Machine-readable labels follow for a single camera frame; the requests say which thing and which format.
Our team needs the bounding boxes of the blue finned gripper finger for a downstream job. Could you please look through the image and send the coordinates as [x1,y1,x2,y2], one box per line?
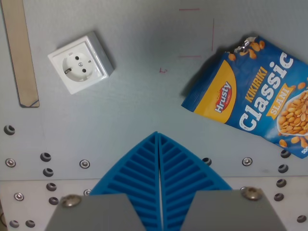
[158,132,287,231]
[44,131,165,231]

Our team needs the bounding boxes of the blue peanut snack bag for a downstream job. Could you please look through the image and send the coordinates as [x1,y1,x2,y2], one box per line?
[180,35,308,159]

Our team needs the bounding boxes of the beige wooden strip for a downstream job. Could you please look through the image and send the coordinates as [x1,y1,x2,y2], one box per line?
[0,0,40,108]

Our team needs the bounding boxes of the white wall power socket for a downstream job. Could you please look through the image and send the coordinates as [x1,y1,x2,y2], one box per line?
[47,30,116,95]

